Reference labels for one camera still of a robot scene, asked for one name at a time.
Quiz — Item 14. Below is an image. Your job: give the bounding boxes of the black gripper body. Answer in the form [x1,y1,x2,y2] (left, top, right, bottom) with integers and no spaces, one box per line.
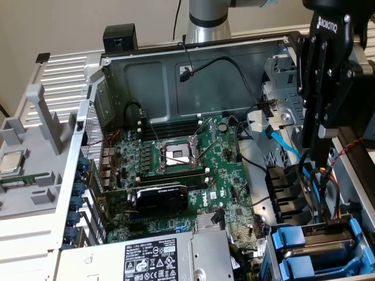
[302,0,369,71]

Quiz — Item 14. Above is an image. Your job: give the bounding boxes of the blue SATA wire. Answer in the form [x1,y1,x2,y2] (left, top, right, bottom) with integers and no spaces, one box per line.
[262,124,323,223]

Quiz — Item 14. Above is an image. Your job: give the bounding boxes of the multicolour power wire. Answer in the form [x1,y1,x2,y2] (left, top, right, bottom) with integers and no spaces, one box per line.
[319,166,345,228]

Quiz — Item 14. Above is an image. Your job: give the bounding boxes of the hard disk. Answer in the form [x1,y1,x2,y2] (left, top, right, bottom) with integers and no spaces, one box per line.
[271,218,366,272]

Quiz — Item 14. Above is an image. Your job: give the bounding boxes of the metal disk bay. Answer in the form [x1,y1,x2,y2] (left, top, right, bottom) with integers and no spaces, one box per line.
[268,213,375,277]

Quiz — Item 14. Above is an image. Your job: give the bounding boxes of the empty blue disk carrier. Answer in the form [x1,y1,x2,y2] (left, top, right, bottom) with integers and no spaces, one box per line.
[278,255,366,278]

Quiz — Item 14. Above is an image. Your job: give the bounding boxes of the metal socket cover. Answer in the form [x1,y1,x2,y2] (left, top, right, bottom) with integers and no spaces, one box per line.
[189,116,218,147]

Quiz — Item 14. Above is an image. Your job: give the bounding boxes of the black plastic shroud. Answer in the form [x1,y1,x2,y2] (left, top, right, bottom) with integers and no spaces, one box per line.
[265,163,312,227]

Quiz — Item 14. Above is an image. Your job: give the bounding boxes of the green motherboard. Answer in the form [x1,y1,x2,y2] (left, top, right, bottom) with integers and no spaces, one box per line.
[99,114,272,266]

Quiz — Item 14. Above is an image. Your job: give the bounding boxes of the CPU socket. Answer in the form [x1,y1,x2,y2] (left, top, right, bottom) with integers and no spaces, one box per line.
[156,137,206,173]

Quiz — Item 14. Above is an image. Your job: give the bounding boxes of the black angled plug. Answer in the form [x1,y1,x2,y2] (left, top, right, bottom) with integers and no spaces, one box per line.
[211,208,226,229]

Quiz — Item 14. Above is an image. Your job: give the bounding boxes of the open metal PC case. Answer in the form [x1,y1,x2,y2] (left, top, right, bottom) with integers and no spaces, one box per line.
[46,30,375,281]

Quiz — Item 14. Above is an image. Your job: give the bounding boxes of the thin metal locking lever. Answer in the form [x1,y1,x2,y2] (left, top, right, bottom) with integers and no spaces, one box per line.
[139,108,161,145]

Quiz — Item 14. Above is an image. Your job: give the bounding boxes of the silver heatsink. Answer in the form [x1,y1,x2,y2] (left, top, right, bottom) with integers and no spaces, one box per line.
[195,213,226,234]

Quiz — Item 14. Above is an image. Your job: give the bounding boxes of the black graphics card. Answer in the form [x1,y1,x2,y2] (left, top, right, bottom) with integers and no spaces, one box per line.
[98,183,190,218]

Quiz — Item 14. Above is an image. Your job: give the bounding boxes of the black box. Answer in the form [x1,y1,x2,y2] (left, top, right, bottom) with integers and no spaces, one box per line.
[103,23,139,54]

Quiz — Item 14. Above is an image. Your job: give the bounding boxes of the grey power supply unit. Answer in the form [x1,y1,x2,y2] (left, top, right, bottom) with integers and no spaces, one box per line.
[58,230,235,281]

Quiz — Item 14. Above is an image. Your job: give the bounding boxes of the grey parts rack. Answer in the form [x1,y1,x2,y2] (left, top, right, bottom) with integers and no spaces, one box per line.
[0,83,77,221]

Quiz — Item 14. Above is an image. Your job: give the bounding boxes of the green RAM stick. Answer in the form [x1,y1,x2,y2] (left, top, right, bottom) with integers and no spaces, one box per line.
[0,172,50,188]

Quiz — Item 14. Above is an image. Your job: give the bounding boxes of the silver CPU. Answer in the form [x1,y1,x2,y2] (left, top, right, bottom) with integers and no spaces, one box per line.
[0,151,25,176]

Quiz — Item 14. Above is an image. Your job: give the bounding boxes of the red black twisted wire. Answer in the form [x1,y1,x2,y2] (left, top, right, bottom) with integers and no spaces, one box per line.
[330,137,364,165]

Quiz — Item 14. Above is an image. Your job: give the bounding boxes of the black curved wire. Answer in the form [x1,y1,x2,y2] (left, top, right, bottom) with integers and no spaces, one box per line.
[234,119,269,173]

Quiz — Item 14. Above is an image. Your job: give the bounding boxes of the black wire with plug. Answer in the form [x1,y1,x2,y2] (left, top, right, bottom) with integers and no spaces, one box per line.
[178,41,278,109]

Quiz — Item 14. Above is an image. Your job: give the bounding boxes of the thin black cable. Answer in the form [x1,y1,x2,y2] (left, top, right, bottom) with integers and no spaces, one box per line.
[172,0,182,41]

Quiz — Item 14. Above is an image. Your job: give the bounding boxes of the black looped wire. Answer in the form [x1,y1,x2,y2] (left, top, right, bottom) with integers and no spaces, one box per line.
[124,101,148,121]

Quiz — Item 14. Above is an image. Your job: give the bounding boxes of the thin red wire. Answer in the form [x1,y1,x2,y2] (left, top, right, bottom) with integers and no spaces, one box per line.
[87,129,121,179]

